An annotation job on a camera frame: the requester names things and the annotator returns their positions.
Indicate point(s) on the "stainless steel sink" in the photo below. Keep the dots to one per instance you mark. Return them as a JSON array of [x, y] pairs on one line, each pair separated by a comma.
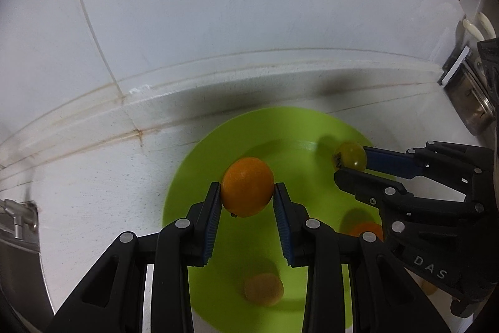
[[23, 270]]

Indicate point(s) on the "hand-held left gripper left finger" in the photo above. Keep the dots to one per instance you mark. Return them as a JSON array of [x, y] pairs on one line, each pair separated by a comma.
[[210, 231]]

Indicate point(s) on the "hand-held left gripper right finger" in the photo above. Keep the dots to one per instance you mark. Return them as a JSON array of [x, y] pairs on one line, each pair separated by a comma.
[[281, 223]]

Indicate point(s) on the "stainless steel pot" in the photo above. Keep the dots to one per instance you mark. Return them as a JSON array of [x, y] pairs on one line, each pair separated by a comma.
[[469, 103]]

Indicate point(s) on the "orange tangerine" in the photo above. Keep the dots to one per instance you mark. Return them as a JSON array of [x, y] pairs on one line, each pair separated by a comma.
[[247, 184], [364, 229]]

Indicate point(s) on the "green plastic plate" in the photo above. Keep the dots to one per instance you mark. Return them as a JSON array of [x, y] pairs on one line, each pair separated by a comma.
[[234, 278]]

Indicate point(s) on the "knife holder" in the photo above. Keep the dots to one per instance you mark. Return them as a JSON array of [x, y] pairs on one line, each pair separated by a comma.
[[454, 65]]

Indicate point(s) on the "green tangerine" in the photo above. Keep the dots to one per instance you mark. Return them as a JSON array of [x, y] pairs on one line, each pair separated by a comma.
[[351, 156]]

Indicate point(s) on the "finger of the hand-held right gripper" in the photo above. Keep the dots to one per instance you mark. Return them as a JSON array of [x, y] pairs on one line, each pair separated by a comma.
[[390, 162], [362, 186]]

